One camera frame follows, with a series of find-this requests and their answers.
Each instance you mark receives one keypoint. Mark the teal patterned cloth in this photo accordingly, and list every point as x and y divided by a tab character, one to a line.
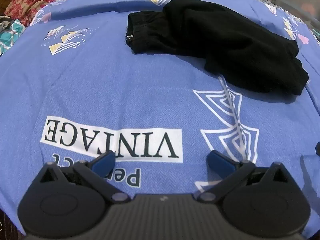
8	36

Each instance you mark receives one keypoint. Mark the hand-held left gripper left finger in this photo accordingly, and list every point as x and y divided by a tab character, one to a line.
103	162

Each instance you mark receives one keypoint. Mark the black pants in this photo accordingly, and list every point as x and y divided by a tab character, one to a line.
225	45

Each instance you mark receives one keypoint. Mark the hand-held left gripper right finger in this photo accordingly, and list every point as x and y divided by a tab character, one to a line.
220	162

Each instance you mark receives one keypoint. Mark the blue printed bedsheet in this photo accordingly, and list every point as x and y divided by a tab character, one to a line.
140	100

